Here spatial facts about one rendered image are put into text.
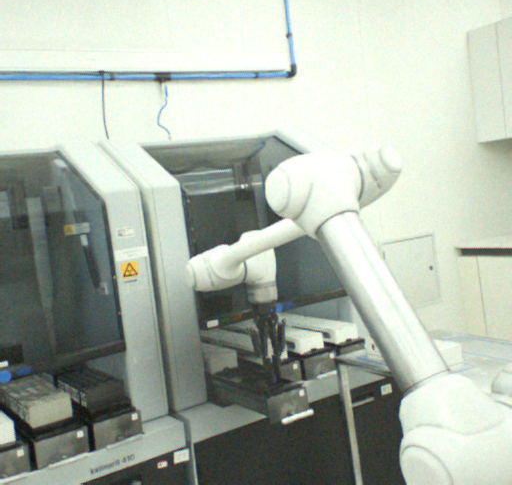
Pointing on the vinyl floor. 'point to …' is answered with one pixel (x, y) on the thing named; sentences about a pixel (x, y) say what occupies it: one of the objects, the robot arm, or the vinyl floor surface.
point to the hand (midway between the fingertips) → (272, 368)
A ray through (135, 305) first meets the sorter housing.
